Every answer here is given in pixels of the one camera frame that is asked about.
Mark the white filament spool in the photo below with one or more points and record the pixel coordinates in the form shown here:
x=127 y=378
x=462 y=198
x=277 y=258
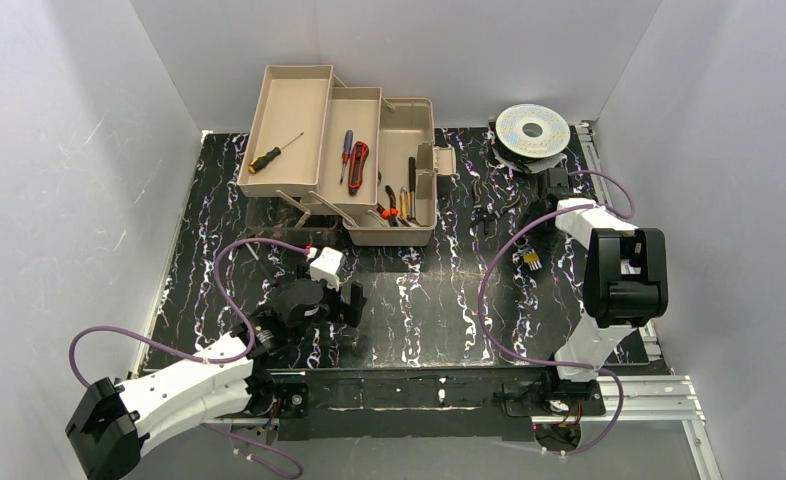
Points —
x=530 y=138

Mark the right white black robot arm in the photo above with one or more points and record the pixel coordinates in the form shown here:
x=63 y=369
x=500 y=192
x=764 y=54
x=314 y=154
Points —
x=624 y=284

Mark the blue red screwdriver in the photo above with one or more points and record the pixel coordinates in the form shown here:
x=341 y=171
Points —
x=346 y=153

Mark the yellow black screwdriver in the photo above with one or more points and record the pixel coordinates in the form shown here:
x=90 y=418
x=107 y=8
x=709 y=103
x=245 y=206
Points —
x=261 y=162

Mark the black marbled table mat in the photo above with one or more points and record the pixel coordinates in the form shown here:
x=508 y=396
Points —
x=422 y=301

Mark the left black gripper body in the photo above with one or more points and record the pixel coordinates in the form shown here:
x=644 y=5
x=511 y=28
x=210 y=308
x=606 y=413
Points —
x=352 y=304

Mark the orange black pliers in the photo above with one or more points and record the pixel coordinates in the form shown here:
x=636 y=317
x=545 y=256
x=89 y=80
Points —
x=388 y=214

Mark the translucent brown beige tool box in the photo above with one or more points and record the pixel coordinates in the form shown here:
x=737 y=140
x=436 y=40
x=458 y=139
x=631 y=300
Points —
x=298 y=197

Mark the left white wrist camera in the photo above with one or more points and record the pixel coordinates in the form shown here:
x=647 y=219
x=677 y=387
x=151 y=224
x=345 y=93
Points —
x=325 y=265

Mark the yellow black utility knife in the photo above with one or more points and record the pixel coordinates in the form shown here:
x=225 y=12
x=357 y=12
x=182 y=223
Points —
x=404 y=199

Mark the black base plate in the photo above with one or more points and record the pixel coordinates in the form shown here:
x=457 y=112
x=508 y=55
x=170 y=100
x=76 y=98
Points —
x=506 y=402

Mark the black wire stripper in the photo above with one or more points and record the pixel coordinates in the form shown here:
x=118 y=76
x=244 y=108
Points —
x=484 y=213

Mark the red black cutter tool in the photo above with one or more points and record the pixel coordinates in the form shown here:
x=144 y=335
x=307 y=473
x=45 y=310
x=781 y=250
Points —
x=356 y=163

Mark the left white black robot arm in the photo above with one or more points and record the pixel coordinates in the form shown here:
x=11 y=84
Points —
x=117 y=423

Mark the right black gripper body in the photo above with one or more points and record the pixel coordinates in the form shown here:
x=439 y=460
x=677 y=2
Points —
x=522 y=221

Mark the yellow hex key set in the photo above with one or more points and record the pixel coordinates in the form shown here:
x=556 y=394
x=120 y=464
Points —
x=532 y=260

